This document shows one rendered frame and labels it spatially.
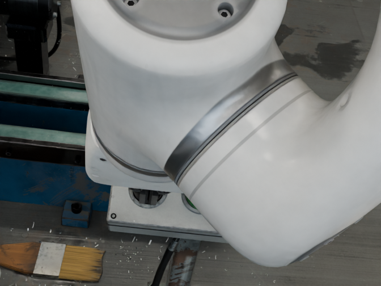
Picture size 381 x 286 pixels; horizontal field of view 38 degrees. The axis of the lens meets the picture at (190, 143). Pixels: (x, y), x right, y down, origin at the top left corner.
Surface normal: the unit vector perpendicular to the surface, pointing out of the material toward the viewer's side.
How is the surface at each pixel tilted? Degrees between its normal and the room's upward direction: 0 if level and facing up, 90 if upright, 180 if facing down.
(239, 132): 41
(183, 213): 25
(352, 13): 0
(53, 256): 0
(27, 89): 0
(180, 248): 90
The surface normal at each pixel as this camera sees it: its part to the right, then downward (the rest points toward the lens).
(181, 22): 0.10, -0.23
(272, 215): -0.51, 0.35
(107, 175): -0.20, 0.92
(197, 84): 0.21, 0.93
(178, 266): -0.04, 0.71
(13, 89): 0.13, -0.69
